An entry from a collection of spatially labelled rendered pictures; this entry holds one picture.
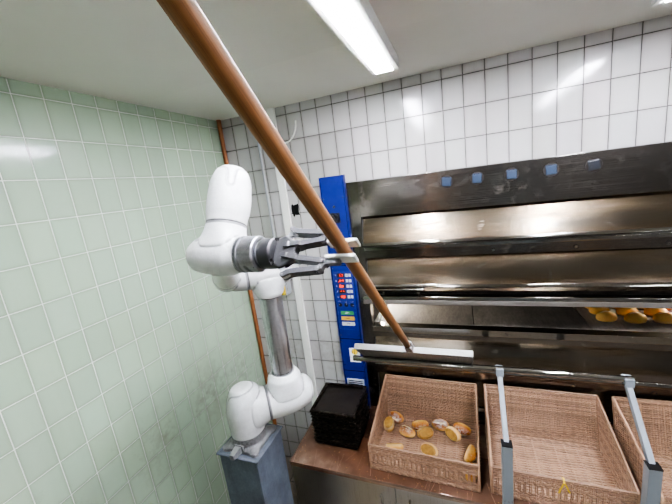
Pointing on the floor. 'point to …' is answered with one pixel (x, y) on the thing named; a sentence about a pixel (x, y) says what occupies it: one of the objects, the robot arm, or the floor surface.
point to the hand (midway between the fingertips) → (342, 250)
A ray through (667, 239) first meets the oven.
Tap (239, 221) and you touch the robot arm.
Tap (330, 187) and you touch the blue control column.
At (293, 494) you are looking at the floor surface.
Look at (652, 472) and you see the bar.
